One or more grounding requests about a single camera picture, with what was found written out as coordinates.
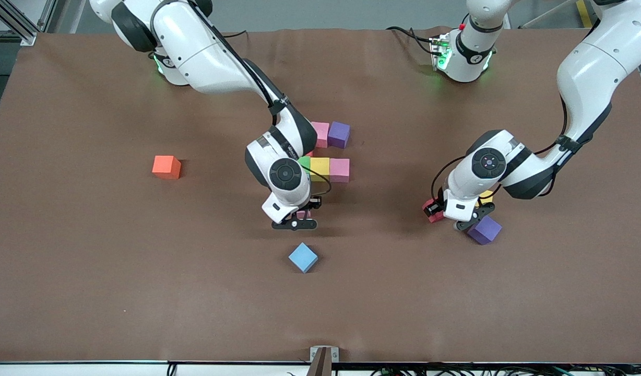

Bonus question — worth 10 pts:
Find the aluminium frame post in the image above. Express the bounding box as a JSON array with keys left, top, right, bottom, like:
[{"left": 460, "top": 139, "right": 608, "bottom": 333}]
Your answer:
[{"left": 0, "top": 0, "right": 65, "bottom": 46}]

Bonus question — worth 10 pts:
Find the brown table cover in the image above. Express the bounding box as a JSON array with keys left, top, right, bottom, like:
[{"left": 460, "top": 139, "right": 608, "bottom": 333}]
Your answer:
[{"left": 0, "top": 26, "right": 641, "bottom": 363}]

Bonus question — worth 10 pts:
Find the purple foam block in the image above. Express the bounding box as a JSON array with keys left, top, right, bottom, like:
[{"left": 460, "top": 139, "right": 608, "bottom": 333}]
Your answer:
[
  {"left": 467, "top": 216, "right": 503, "bottom": 245},
  {"left": 328, "top": 122, "right": 351, "bottom": 149}
]

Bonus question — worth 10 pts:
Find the white table edge rail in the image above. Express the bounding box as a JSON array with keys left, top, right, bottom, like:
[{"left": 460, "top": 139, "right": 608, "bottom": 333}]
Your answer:
[{"left": 0, "top": 361, "right": 311, "bottom": 376}]

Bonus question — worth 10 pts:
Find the metal table edge bracket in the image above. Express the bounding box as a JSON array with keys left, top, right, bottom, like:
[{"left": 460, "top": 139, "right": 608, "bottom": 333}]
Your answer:
[{"left": 310, "top": 346, "right": 340, "bottom": 376}]

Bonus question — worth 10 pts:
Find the black left arm base cable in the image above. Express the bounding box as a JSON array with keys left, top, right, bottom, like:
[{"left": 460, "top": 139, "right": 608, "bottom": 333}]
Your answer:
[{"left": 386, "top": 26, "right": 441, "bottom": 55}]

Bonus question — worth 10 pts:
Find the blue foam block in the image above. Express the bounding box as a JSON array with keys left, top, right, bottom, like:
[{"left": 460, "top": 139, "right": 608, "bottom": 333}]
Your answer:
[{"left": 288, "top": 242, "right": 319, "bottom": 274}]

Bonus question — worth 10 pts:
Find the orange foam block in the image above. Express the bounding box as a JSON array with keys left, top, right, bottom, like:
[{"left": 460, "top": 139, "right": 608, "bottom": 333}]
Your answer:
[{"left": 152, "top": 155, "right": 182, "bottom": 180}]

